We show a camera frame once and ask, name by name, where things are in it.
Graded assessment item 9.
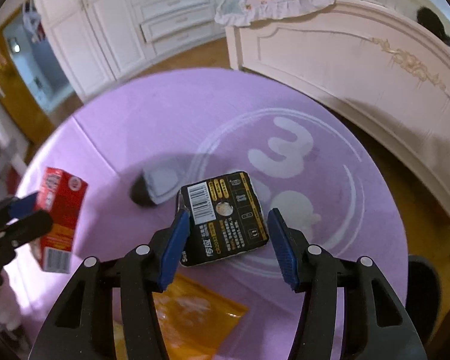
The white carved bed frame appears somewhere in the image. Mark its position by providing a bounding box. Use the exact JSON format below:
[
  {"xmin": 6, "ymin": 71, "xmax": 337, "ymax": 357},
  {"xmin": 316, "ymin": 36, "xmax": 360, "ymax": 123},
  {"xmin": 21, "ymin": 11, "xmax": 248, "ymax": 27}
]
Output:
[{"xmin": 215, "ymin": 0, "xmax": 450, "ymax": 216}]

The yellow orange snack bag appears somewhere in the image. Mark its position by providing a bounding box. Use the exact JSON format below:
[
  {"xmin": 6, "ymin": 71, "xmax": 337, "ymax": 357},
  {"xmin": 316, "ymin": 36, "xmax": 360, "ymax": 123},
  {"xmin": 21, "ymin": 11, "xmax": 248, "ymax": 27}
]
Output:
[{"xmin": 113, "ymin": 272, "xmax": 251, "ymax": 360}]

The black battery blister card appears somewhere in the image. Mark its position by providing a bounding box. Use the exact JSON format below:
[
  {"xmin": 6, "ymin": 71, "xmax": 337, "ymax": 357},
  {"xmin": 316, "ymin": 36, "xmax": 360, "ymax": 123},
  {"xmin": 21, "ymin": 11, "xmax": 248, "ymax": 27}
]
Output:
[{"xmin": 178, "ymin": 171, "xmax": 269, "ymax": 267}]

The wooden door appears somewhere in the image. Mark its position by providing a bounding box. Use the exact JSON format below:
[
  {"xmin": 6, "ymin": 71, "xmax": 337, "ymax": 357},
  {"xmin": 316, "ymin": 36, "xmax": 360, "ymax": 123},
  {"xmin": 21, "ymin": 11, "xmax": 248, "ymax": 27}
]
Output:
[{"xmin": 0, "ymin": 31, "xmax": 58, "ymax": 147}]

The purple tablecloth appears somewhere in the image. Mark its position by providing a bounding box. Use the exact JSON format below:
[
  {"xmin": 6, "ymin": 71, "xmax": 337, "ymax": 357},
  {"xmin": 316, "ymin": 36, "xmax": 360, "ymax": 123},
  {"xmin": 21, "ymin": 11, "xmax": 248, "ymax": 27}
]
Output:
[{"xmin": 17, "ymin": 68, "xmax": 408, "ymax": 359}]

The floral bed quilt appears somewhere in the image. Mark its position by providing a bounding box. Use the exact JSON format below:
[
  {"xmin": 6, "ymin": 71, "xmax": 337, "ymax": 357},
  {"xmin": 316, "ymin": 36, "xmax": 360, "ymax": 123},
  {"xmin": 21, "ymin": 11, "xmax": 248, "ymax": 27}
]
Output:
[{"xmin": 214, "ymin": 0, "xmax": 337, "ymax": 28}]

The red milk carton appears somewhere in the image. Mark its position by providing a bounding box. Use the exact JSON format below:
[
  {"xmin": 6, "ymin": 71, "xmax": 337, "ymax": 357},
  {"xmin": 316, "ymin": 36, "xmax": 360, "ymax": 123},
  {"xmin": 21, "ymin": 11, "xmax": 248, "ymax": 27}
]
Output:
[{"xmin": 31, "ymin": 167, "xmax": 88, "ymax": 274}]

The white wardrobe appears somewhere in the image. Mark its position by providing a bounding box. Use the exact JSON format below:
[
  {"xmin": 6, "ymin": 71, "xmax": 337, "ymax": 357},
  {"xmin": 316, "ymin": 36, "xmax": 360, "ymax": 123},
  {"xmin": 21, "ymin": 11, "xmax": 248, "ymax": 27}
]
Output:
[{"xmin": 34, "ymin": 0, "xmax": 224, "ymax": 102}]

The person lying on bed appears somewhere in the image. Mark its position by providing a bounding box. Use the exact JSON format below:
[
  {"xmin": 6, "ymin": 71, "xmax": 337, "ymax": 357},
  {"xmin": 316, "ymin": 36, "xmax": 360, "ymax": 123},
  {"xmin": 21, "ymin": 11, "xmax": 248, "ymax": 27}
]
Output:
[{"xmin": 416, "ymin": 7, "xmax": 450, "ymax": 47}]

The black trash bin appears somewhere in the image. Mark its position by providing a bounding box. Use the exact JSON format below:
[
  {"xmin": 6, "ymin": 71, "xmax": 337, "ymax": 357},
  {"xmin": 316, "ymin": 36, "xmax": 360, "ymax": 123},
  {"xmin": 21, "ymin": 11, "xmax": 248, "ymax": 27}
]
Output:
[{"xmin": 406, "ymin": 255, "xmax": 441, "ymax": 345}]

